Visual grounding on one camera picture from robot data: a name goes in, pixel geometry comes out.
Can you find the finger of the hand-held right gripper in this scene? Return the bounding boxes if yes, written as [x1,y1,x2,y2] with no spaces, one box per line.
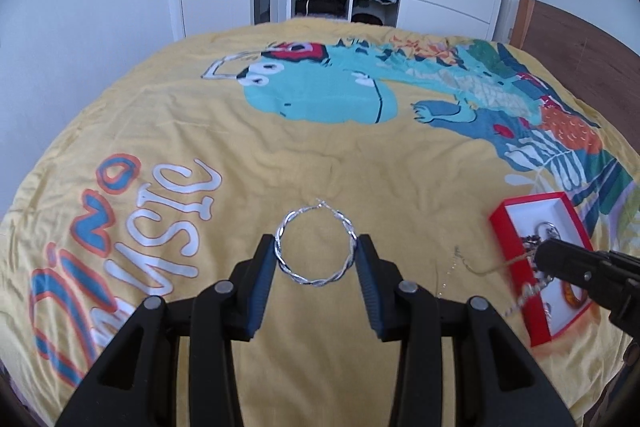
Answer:
[531,239,640,294]
[584,283,640,339]

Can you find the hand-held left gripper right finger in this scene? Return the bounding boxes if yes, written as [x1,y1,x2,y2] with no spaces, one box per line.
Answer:
[355,234,578,427]

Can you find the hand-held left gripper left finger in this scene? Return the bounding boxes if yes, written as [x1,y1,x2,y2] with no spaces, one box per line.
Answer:
[55,234,278,427]

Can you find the thin gold chain necklace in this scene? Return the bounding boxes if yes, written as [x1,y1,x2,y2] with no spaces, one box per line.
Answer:
[433,245,552,321]

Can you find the red cardboard box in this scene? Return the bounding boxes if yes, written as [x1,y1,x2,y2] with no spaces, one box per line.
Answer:
[488,192,599,349]

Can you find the amber translucent bangle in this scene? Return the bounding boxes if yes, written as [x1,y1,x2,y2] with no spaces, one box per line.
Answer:
[563,284,595,312]

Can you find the yellow printed blanket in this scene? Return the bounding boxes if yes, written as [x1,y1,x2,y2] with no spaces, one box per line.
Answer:
[0,18,640,427]

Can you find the wooden headboard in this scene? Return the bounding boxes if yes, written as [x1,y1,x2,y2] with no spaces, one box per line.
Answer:
[509,0,640,130]

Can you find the folded black clothes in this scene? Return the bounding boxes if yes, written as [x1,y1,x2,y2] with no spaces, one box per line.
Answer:
[298,0,350,16]

